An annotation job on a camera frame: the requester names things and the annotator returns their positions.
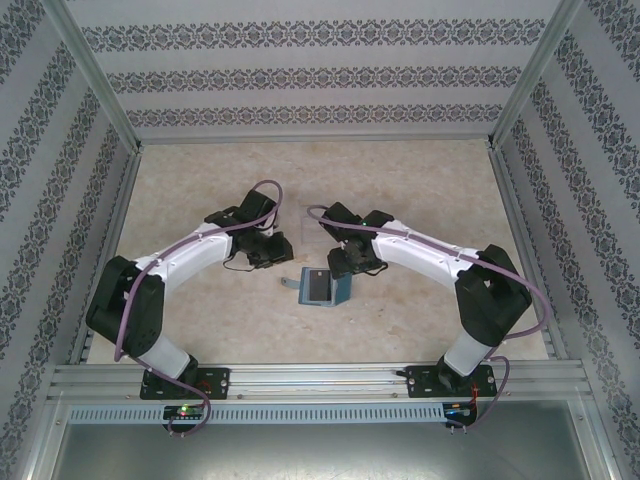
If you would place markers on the aluminium table side rail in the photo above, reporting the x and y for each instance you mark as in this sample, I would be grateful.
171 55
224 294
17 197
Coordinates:
114 240
522 240

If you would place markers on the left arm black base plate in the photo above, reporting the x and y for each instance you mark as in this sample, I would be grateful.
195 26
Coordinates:
217 382

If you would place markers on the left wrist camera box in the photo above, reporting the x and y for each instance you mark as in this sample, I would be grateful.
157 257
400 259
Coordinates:
265 229

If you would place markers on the aluminium frame post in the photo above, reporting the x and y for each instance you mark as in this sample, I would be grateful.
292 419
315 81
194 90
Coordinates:
531 75
97 75

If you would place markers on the teal leather card holder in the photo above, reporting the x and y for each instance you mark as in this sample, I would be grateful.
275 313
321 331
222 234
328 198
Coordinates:
341 290

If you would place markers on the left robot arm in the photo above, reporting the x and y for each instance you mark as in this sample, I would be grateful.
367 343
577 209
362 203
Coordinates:
125 300

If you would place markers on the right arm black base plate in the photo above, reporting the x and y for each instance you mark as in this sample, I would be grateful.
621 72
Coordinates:
420 382

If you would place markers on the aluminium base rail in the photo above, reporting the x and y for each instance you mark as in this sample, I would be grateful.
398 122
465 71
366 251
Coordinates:
320 382

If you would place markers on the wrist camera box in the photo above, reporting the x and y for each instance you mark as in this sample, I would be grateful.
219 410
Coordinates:
344 246
265 229

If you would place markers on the black card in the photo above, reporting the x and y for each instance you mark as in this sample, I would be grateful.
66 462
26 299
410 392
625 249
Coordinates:
320 286

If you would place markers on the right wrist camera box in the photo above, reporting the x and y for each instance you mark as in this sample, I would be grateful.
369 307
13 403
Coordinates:
344 246

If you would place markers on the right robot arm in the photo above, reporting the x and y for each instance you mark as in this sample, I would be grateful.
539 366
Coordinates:
495 300

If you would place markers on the grey metal sheet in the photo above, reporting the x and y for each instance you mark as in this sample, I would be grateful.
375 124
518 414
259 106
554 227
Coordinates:
320 455

